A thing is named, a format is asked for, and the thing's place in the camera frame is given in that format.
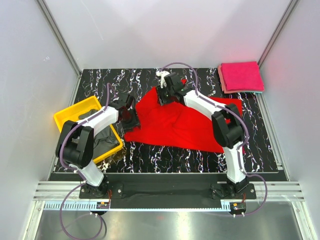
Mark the red t-shirt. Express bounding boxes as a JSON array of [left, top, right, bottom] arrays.
[[124, 79, 243, 154]]

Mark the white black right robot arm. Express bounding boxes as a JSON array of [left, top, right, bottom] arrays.
[[156, 70, 249, 199]]

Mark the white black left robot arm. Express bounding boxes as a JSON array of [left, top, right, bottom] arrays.
[[55, 93, 141, 198]]

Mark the grey t-shirt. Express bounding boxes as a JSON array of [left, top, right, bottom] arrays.
[[78, 107, 119, 158]]

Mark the folded salmon pink t-shirt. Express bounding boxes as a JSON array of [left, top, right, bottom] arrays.
[[217, 64, 250, 94]]

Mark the yellow plastic bin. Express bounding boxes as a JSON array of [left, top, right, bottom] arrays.
[[53, 96, 124, 164]]

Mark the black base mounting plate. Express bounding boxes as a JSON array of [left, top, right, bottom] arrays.
[[79, 173, 257, 211]]

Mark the folded teal t-shirt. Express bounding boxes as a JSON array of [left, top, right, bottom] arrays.
[[243, 90, 263, 94]]

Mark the white slotted cable duct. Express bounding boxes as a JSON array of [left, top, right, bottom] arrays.
[[43, 200, 231, 212]]

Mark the left aluminium corner post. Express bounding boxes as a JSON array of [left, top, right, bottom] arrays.
[[35, 0, 82, 78]]

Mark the aluminium corner post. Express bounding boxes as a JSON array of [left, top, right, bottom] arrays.
[[257, 0, 300, 69], [35, 0, 82, 78]]

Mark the right aluminium corner post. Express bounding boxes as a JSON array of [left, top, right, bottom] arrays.
[[257, 0, 300, 69]]

